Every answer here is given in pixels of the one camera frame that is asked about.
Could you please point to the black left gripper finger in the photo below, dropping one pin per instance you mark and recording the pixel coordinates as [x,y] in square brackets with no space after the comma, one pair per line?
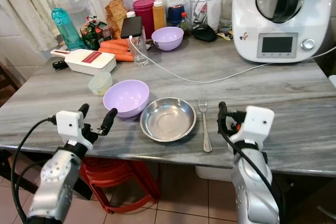
[109,120]
[83,109]

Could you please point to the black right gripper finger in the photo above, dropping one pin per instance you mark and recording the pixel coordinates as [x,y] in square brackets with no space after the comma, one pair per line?
[223,116]

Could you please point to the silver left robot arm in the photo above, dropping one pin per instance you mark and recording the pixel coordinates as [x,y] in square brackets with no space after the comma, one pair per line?
[55,182]

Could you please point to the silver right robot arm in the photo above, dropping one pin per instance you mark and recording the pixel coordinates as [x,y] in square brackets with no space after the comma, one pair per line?
[252,192]

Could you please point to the stainless steel fork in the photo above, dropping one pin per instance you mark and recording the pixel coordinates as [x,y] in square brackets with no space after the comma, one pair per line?
[204,126]

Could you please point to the large lilac plastic bowl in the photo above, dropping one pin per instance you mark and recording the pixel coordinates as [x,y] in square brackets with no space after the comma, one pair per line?
[126,97]

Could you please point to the small lidded plastic container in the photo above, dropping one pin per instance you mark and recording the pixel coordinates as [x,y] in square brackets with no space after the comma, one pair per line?
[100,83]

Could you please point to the red plastic stool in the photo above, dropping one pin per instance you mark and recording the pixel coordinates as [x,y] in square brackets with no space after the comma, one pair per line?
[110,174]

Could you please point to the white slicer with red label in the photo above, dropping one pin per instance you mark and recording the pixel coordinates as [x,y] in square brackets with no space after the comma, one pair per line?
[86,61]

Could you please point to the small black key fob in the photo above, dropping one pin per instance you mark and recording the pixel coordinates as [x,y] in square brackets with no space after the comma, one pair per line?
[59,65]

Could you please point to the round stainless steel plate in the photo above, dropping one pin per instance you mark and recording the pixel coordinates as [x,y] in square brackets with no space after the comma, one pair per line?
[168,120]

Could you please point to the white plastic tub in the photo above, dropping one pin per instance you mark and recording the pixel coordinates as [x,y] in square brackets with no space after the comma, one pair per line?
[212,173]

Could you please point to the orange carrot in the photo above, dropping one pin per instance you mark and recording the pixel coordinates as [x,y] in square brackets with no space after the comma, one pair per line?
[123,56]
[114,48]

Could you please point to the clear drinking glass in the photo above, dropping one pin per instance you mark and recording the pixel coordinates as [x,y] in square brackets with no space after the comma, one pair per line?
[139,55]

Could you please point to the green snack packet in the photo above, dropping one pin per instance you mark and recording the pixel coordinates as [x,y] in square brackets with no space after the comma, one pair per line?
[93,34]

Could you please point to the dark wooden chair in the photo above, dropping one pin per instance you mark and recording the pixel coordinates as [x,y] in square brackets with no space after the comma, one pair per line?
[8,80]

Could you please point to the teal plastic bottle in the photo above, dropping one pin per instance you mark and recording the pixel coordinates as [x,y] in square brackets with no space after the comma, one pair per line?
[65,30]

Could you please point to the black oval case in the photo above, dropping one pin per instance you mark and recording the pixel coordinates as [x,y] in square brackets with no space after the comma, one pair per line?
[203,33]

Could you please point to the small lilac plastic bowl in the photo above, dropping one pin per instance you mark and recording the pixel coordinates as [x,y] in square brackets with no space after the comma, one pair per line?
[167,39]

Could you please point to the black smartphone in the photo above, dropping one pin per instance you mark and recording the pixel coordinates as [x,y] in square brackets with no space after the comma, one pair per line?
[132,27]

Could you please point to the white kitchen cooking machine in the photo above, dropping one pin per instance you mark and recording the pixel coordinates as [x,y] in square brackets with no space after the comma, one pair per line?
[249,22]

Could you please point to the small bottle with red cap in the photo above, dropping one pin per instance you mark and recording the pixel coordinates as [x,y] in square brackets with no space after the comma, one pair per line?
[184,24]

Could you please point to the cracker jar with red lid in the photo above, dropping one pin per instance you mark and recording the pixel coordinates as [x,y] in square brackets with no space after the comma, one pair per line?
[114,9]

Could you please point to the clear jar with white lid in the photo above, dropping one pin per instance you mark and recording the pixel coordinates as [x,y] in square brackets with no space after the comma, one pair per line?
[74,4]

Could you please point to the clear plastic utensil holder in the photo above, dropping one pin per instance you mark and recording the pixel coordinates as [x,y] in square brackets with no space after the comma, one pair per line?
[212,11]

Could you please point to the dark blue mug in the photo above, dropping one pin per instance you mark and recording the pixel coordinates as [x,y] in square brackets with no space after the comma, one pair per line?
[175,15]

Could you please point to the yellow bottle with white cap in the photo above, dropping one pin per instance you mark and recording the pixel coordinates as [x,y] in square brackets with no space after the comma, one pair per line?
[158,18]

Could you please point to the maroon plastic canister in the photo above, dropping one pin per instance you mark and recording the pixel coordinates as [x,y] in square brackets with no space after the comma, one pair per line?
[144,10]

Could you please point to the hanging beige towel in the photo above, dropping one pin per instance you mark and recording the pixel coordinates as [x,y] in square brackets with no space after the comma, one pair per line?
[31,3]

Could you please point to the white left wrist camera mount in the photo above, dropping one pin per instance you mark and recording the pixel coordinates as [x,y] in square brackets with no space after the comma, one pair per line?
[69,123]

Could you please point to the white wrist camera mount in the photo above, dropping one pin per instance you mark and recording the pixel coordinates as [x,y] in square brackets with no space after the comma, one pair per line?
[69,123]
[260,121]

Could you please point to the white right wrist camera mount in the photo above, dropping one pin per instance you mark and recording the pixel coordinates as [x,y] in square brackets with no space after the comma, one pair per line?
[260,121]

